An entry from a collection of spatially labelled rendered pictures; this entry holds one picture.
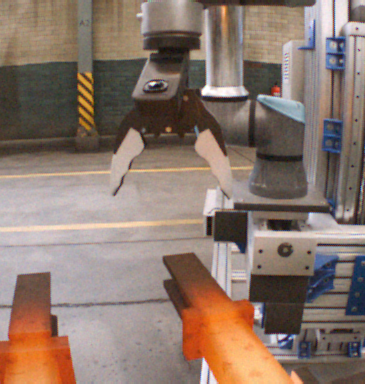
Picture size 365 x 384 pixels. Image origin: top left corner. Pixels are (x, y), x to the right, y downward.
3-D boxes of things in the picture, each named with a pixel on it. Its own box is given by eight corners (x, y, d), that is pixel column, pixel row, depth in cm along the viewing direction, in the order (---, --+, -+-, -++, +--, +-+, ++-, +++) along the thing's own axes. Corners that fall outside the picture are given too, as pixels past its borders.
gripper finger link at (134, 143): (123, 186, 57) (161, 134, 54) (112, 198, 51) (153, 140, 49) (105, 173, 57) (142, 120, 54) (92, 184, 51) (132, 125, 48)
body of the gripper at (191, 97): (204, 131, 55) (205, 42, 52) (200, 140, 47) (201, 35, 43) (149, 130, 56) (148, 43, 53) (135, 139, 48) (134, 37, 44)
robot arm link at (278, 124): (305, 157, 90) (308, 98, 86) (247, 154, 93) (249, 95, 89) (303, 149, 101) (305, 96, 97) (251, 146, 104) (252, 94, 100)
